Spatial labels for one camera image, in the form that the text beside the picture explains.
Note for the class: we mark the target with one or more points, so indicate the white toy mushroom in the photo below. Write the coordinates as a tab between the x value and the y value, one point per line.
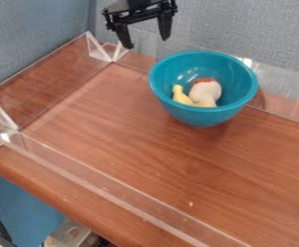
206	91

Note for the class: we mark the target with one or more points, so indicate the yellow toy banana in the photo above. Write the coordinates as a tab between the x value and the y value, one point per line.
181	98

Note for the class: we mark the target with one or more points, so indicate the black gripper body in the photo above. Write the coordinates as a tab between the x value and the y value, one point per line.
132	11

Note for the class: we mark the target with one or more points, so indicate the grey metal bracket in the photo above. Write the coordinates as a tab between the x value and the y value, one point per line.
71	235

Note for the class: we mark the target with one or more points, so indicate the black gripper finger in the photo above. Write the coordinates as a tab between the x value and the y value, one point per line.
164	21
124	35

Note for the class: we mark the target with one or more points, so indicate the blue plastic bowl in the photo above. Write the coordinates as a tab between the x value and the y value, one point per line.
181	68

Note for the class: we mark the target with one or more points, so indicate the clear acrylic barrier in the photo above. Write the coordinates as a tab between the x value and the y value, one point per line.
89	143

